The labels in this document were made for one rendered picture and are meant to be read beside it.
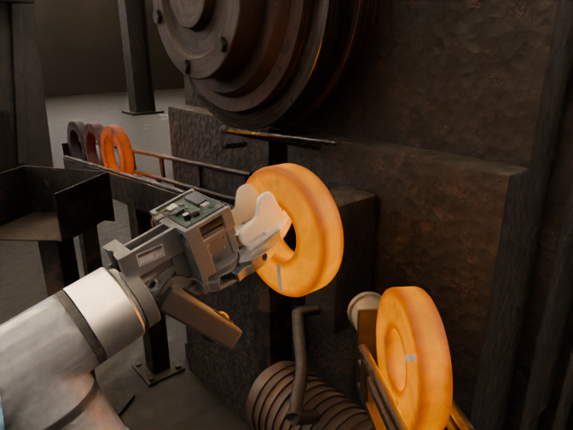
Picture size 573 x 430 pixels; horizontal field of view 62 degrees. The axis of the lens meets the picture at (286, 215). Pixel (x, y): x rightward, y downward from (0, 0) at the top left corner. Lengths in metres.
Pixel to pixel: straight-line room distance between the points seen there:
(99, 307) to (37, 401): 0.08
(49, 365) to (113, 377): 1.32
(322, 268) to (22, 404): 0.30
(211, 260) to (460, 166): 0.40
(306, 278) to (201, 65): 0.45
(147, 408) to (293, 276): 1.11
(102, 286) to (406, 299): 0.30
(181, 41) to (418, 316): 0.64
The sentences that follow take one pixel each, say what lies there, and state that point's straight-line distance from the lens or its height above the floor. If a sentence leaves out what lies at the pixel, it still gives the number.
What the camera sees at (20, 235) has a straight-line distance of 1.32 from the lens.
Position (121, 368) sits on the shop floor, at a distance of 1.78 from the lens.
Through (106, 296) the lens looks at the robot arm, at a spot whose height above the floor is 0.83.
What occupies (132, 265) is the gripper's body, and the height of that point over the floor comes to 0.85.
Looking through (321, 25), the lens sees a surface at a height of 1.06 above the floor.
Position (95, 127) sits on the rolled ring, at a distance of 1.72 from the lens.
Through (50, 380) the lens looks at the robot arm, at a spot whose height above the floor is 0.78.
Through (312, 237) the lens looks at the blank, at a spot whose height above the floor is 0.84.
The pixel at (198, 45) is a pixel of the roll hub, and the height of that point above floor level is 1.03.
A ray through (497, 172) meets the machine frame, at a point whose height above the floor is 0.87.
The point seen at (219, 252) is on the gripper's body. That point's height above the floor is 0.84.
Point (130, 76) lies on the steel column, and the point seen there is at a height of 0.56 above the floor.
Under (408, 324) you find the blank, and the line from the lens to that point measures 0.51.
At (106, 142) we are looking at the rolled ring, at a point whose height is 0.74.
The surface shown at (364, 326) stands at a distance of 0.63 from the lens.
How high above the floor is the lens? 1.03
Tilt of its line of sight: 20 degrees down
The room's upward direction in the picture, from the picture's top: straight up
